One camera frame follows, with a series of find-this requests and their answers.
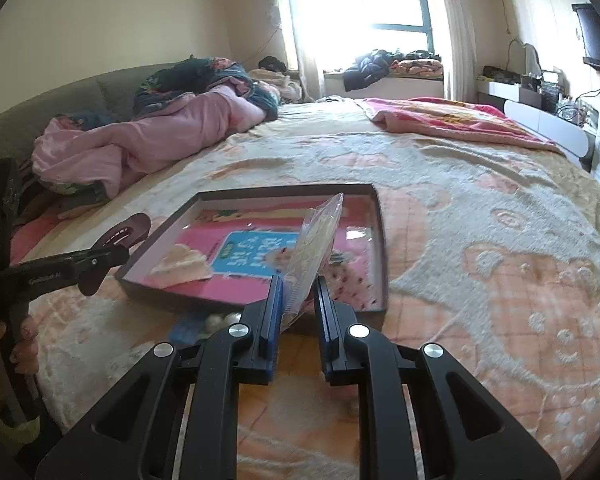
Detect white cloud hair clip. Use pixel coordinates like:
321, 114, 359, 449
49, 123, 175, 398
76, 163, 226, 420
150, 243, 214, 289

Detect white desk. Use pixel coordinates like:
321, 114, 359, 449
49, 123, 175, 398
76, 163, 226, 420
475, 77, 527, 109

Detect black bag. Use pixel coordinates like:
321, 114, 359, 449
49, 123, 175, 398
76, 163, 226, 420
257, 56, 289, 74

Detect large pearl hair accessory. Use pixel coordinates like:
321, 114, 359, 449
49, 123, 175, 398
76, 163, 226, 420
204, 311, 244, 334

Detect clear plastic jewelry bag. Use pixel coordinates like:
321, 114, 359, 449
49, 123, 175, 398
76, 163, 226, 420
279, 192, 345, 333

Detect cream curtain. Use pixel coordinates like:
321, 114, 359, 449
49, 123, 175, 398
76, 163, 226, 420
424, 0, 482, 104

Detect sheer white curtain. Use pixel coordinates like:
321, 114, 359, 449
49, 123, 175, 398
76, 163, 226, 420
271, 0, 327, 102

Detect dark jacket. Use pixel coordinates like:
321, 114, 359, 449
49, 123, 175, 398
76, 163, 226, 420
342, 49, 397, 93

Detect person's left hand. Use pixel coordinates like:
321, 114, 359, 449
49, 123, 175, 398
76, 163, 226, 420
0, 318, 40, 377

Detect maroon hair clip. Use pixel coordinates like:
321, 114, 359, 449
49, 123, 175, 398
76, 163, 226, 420
94, 213, 152, 261

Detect pink quilt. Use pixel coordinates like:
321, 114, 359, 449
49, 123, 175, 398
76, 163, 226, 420
30, 85, 281, 200

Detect white window seat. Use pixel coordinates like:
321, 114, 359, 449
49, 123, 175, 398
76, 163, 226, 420
324, 72, 447, 102

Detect pile of colourful clothing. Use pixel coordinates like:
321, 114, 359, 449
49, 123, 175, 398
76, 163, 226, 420
390, 50, 444, 79

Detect small blue bag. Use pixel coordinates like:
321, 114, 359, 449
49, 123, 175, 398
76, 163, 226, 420
169, 317, 207, 347

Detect window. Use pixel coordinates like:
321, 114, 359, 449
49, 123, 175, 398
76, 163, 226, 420
285, 0, 437, 70

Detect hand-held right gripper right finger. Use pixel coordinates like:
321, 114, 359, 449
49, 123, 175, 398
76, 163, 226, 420
314, 275, 563, 480

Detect white bed footboard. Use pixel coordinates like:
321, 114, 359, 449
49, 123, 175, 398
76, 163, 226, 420
502, 99, 599, 168

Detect grey padded headboard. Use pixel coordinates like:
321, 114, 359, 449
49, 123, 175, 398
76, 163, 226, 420
0, 62, 186, 173

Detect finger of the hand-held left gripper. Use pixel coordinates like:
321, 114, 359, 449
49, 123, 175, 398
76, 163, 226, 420
72, 245, 131, 297

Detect shallow pink cardboard box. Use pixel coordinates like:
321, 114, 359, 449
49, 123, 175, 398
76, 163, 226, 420
115, 183, 391, 329

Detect pink printed blanket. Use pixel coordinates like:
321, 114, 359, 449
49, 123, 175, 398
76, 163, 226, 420
355, 96, 567, 155

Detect dark floral duvet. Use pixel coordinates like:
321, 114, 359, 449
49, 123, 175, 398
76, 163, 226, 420
132, 56, 282, 122

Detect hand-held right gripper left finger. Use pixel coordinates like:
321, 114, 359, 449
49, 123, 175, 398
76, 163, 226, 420
34, 274, 286, 480

